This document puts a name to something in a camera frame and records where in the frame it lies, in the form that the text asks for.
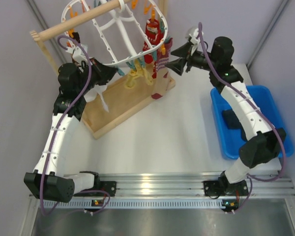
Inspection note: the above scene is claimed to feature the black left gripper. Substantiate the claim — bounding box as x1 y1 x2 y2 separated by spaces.
75 57 118 95

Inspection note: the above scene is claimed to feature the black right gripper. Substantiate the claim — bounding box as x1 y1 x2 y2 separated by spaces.
166 42 218 76

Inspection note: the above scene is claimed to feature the teal clothes peg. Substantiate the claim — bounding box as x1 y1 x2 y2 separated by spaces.
117 67 125 76
138 58 146 68
126 60 136 71

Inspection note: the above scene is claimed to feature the yellow sock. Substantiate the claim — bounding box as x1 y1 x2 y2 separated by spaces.
134 59 153 86
124 69 141 89

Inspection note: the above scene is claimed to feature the white round clip hanger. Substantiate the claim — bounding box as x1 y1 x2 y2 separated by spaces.
64 0 168 67

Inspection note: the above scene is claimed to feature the dark navy sock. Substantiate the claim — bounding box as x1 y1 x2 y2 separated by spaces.
222 109 247 142

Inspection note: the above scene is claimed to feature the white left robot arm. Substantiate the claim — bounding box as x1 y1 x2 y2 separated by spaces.
24 59 118 203

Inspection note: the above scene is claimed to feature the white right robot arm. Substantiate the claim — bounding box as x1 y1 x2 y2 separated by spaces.
166 36 286 197

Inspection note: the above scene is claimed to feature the wooden hanger stand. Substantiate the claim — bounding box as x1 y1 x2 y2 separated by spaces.
31 0 176 139

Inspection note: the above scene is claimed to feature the striped maroon sock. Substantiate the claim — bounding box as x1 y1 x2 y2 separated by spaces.
151 56 171 100
164 37 173 57

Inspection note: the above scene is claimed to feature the white black striped sock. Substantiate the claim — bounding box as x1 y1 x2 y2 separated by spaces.
84 85 109 112

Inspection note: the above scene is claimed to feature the red christmas sock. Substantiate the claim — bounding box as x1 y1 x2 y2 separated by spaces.
143 18 166 64

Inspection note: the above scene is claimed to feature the brown argyle sock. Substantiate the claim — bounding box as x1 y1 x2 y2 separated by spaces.
69 32 81 43

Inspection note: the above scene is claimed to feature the orange clothes peg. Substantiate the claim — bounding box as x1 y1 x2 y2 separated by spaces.
144 0 153 15

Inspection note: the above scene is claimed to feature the blue plastic bin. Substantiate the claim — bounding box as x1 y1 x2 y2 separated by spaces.
210 85 286 160

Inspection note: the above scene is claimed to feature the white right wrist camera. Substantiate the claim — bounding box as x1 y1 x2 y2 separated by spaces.
186 27 201 55

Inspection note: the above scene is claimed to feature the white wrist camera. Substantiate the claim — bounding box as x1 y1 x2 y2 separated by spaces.
186 27 201 55
66 46 87 64

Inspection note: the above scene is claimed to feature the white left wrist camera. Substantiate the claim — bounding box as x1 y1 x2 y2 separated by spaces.
66 46 87 64

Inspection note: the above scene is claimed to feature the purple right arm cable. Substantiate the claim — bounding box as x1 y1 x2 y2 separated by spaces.
198 22 287 212

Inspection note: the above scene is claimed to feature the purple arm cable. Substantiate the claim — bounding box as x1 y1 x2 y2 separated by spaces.
198 22 287 212
39 35 92 216

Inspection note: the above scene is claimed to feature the aluminium mounting rail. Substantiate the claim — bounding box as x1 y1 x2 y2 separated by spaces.
29 172 295 209

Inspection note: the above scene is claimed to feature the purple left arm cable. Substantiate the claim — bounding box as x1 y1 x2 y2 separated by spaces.
39 35 92 216

